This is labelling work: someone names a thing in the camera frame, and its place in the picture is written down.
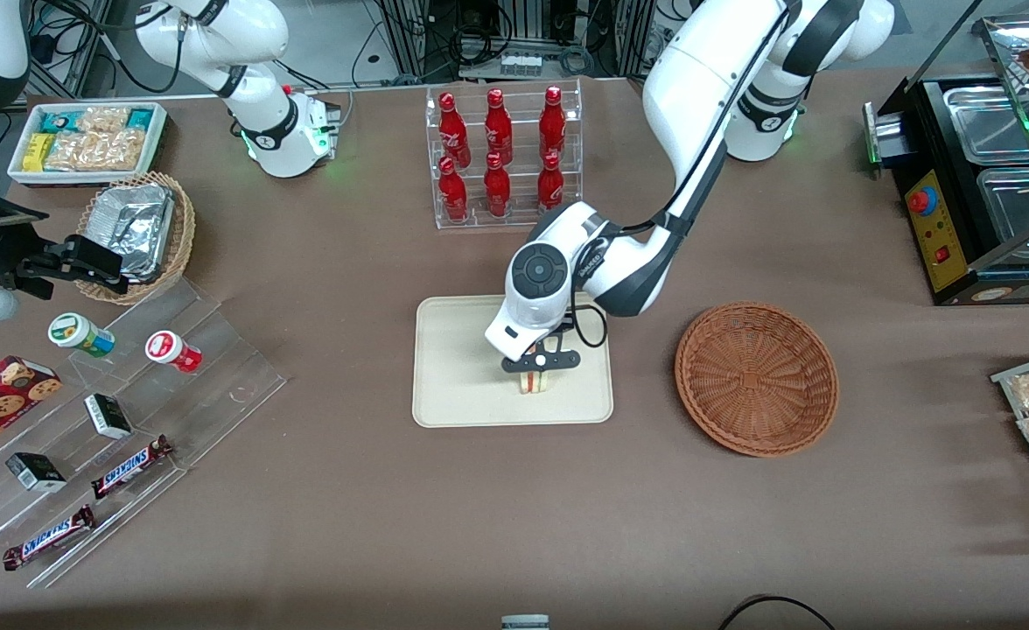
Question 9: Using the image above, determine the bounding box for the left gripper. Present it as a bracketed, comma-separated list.
[484, 300, 582, 376]

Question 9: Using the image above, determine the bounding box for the cream plastic serving tray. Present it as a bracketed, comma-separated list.
[411, 295, 615, 430]

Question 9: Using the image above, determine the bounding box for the small tan wicker basket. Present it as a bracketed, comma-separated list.
[72, 171, 197, 306]

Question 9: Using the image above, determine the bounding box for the large brown wicker basket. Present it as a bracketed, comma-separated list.
[674, 301, 841, 459]

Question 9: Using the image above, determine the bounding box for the green lidded snack cup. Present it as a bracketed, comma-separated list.
[47, 311, 117, 359]

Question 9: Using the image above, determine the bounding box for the silver foil package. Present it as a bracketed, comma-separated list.
[83, 182, 177, 284]

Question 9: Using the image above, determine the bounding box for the yellow snack packet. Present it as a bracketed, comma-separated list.
[22, 132, 57, 174]

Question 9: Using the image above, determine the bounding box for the large clear cracker bag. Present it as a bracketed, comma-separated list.
[45, 129, 150, 173]

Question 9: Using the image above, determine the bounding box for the red lidded snack cup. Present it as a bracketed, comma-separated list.
[144, 329, 204, 375]

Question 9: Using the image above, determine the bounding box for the clear acrylic bottle rack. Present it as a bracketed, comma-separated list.
[424, 77, 585, 231]

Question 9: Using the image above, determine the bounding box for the small clear cracker bag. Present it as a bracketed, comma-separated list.
[77, 106, 131, 137]

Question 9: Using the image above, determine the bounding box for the small black carton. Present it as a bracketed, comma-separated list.
[83, 392, 134, 441]
[4, 451, 68, 494]

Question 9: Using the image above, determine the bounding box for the white rectangular snack bin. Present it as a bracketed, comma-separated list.
[7, 101, 171, 188]

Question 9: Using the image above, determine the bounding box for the red cola bottle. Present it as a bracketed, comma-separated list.
[482, 152, 513, 219]
[536, 150, 566, 216]
[437, 92, 471, 169]
[437, 157, 470, 223]
[538, 85, 568, 160]
[484, 88, 515, 165]

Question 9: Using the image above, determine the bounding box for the clear acrylic stepped shelf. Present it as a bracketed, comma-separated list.
[0, 277, 289, 590]

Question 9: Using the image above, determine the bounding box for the Snickers chocolate bar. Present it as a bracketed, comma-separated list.
[89, 434, 175, 501]
[2, 504, 98, 572]

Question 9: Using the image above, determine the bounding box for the black food warmer machine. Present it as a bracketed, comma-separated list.
[863, 0, 1029, 307]

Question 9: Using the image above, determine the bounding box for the stainless steel pan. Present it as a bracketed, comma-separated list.
[941, 84, 1029, 165]
[976, 165, 1029, 243]

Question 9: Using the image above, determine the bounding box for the black floor cable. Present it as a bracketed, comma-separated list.
[717, 594, 838, 630]

